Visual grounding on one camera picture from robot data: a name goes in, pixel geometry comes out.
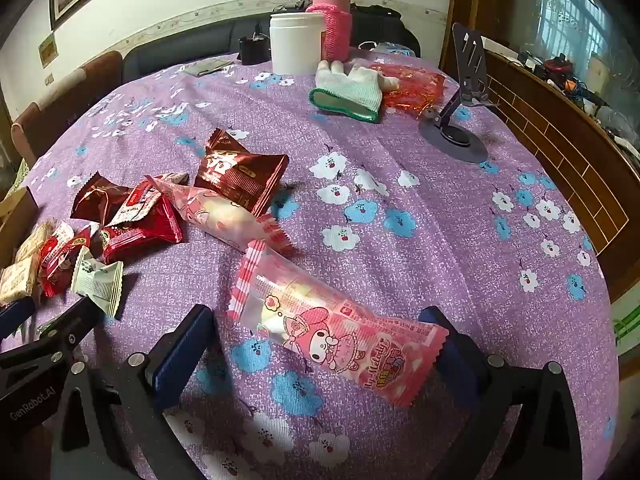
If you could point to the small framed wall plaque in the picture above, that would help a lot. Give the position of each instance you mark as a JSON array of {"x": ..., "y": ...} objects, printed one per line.
[{"x": 47, "y": 50}]

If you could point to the white green plastic bag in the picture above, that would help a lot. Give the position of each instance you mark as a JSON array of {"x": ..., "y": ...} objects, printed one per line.
[{"x": 350, "y": 92}]

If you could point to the red snack packet white label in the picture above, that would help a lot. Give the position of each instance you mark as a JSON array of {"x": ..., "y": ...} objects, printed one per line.
[{"x": 145, "y": 230}]

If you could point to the pale green snack packet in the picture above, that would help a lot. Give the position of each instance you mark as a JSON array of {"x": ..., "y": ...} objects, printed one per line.
[{"x": 100, "y": 285}]

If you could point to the red mesh bag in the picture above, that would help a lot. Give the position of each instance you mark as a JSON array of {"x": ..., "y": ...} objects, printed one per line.
[{"x": 417, "y": 85}]

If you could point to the black bag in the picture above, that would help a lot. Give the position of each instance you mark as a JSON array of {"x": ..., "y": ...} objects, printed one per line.
[{"x": 380, "y": 22}]

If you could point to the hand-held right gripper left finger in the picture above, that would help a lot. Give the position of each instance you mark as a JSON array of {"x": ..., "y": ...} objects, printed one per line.
[{"x": 177, "y": 360}]

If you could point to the purple floral tablecloth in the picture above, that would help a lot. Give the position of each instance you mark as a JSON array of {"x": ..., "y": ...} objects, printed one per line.
[{"x": 400, "y": 270}]

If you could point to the black sofa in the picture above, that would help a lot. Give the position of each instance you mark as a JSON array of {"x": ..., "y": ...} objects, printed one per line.
[{"x": 160, "y": 55}]

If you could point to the black electronic device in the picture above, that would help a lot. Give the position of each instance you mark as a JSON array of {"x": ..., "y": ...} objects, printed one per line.
[{"x": 255, "y": 50}]

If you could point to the green patterned box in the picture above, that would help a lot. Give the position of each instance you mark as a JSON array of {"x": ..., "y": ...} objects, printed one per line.
[{"x": 19, "y": 177}]

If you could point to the pink translucent snack packet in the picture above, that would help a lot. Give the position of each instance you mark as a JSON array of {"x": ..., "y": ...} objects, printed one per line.
[{"x": 215, "y": 212}]

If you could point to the blue face mask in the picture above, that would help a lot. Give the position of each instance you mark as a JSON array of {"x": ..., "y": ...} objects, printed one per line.
[{"x": 392, "y": 49}]

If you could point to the bamboo print panel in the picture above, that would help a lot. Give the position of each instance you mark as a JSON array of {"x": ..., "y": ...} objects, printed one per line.
[{"x": 627, "y": 325}]

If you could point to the grey phone stand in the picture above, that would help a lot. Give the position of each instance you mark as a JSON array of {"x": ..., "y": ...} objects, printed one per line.
[{"x": 457, "y": 137}]

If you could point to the dark red foil snack packet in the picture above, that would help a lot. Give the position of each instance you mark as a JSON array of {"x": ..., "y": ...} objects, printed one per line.
[{"x": 240, "y": 175}]

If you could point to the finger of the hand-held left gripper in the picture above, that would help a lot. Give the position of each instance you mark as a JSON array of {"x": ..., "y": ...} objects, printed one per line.
[
  {"x": 15, "y": 317},
  {"x": 75, "y": 321}
]

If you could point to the beige snack packet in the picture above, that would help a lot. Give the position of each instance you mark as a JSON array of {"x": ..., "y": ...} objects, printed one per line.
[
  {"x": 17, "y": 280},
  {"x": 32, "y": 242}
]

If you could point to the pink cartoon snack packet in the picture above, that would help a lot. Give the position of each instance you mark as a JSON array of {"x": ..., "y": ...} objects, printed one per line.
[{"x": 320, "y": 325}]

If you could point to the bottle in pink knitted sleeve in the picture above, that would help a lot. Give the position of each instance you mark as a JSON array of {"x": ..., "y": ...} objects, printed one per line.
[{"x": 336, "y": 25}]

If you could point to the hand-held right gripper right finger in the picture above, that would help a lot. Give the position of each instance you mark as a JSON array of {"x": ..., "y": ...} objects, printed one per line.
[{"x": 462, "y": 365}]

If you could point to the brown foil snack packet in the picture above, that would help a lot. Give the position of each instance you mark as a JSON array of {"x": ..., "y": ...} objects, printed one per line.
[{"x": 95, "y": 197}]

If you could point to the white plastic jar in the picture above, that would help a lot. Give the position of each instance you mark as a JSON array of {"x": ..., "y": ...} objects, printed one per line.
[{"x": 296, "y": 42}]

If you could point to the cardboard box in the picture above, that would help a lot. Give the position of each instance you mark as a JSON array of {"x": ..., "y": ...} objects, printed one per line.
[{"x": 15, "y": 220}]

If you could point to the green flat pouch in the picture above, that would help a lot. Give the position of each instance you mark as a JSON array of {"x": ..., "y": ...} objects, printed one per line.
[{"x": 207, "y": 67}]

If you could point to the small red snack packet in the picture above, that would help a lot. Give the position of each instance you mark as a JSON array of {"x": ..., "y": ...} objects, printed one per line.
[{"x": 57, "y": 265}]

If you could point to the brown upholstered chair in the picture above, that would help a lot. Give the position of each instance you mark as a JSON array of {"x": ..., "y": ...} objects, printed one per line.
[{"x": 65, "y": 105}]

